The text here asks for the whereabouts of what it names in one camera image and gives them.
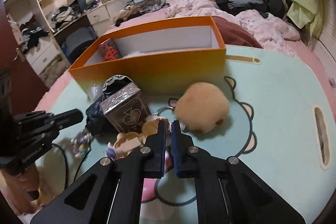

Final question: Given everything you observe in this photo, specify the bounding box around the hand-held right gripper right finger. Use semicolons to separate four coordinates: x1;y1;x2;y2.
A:
171;120;306;224

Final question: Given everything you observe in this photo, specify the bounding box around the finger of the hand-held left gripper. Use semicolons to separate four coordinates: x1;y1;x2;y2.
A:
51;109;84;130

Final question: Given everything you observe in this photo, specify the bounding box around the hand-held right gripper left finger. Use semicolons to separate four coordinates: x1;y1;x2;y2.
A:
29;119;170;224

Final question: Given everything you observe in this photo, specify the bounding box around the dark blue satin cloth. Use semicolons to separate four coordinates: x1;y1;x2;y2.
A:
85;74;134;135

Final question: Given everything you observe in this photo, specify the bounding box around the blonde doll keychain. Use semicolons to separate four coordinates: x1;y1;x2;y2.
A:
104;115;174;169

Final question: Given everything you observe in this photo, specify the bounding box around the small purple figurine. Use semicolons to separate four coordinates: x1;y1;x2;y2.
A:
69;133;92;159

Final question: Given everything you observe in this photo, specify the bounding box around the clear plastic bag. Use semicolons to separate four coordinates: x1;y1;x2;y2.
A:
88;82;104;101

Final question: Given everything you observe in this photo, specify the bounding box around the tan plush ball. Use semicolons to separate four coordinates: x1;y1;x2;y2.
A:
175;81;230;133

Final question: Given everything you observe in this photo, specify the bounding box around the brown card box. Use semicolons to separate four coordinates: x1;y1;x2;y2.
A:
99;82;152;133

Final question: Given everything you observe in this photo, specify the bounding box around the orange cardboard box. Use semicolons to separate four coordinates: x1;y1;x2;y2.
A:
69;16;227;98

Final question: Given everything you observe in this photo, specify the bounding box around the white fluffy pouch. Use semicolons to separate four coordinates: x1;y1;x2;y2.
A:
123;50;143;58

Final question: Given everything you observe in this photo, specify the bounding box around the person's left hand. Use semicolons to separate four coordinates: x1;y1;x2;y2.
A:
0;165;41;215

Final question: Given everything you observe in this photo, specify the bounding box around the white drawer cabinet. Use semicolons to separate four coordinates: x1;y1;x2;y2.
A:
25;42;63;75

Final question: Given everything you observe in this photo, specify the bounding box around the dark suitcase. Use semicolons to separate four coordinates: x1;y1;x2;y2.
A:
62;27;98;64

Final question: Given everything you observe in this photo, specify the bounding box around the dark clothes heap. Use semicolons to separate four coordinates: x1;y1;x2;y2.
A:
20;22;49;54

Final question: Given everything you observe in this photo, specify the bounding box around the dark brown door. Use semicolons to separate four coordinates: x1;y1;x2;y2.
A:
0;0;50;114

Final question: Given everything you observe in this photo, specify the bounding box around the clothes pile on desk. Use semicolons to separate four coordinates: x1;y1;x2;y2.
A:
49;5;79;28

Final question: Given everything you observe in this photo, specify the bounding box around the white desk with drawer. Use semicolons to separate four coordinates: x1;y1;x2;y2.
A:
52;0;129;35

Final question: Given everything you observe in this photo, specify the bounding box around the maroon blanket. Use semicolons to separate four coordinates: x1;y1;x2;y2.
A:
213;16;263;49

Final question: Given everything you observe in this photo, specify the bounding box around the patterned clothes pile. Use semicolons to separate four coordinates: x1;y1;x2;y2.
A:
114;0;171;26

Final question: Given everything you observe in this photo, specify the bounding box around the pink floral duvet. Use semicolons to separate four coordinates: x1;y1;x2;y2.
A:
165;0;301;42

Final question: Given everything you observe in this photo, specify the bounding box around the pile of dark clothes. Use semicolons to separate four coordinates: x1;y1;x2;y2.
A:
214;0;289;19

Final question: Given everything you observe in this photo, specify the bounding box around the yellow-green hanging garment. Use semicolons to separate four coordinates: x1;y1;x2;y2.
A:
285;0;324;39

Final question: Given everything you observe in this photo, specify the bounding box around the metal key ring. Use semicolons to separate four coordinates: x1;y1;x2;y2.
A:
157;106;175;117

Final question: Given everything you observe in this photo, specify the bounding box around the black braided cable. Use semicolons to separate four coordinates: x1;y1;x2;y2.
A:
51;143;91;188

